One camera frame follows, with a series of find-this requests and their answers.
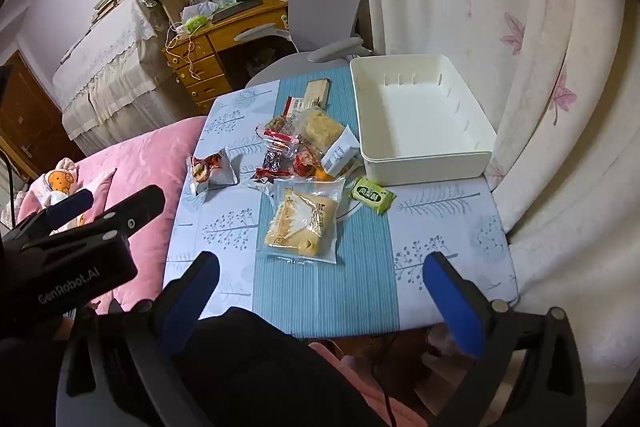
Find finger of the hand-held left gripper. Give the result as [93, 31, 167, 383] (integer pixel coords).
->
[20, 185, 167, 254]
[14, 188, 96, 239]

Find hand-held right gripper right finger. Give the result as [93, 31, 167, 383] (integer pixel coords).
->
[423, 251, 587, 427]

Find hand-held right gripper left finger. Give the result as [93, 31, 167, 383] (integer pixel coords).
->
[55, 251, 221, 427]

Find nut cluster snack packet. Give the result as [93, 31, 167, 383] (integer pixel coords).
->
[186, 146, 239, 194]
[255, 114, 301, 142]

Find white plastic storage box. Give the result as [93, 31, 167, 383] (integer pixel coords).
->
[349, 54, 497, 185]

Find beige wafer bar packet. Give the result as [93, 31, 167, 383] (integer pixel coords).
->
[303, 78, 332, 110]

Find pink blanket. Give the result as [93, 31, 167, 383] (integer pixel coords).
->
[15, 116, 208, 313]

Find tree print tablecloth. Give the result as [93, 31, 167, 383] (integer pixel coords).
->
[162, 57, 521, 340]

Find person's dark clothing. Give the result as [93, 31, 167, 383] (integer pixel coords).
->
[175, 307, 381, 427]

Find brown wooden door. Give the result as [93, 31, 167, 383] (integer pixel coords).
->
[0, 52, 76, 188]

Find person's pink clothing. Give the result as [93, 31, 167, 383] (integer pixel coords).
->
[310, 341, 416, 427]

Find large clear bread packet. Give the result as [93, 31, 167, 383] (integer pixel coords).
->
[256, 177, 347, 265]

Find green snack packet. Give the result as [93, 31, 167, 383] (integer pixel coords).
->
[348, 176, 397, 216]

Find dark red snack packet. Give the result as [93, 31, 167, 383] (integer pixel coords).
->
[250, 139, 296, 185]

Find white lace cover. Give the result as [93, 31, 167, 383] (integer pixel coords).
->
[52, 0, 201, 152]

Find wooden desk with drawers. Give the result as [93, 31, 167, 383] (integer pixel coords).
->
[162, 0, 291, 115]

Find small red snack packet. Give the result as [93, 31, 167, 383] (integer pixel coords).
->
[292, 147, 326, 178]

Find clear packet with white label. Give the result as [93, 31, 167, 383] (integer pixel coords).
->
[320, 125, 362, 178]

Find red and white snack packet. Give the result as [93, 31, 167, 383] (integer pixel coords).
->
[282, 96, 308, 118]

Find stack of books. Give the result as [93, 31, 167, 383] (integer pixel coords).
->
[92, 0, 138, 25]

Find black cable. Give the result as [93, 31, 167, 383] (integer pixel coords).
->
[0, 147, 21, 228]

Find white cable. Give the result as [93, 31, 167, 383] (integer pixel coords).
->
[166, 24, 201, 82]

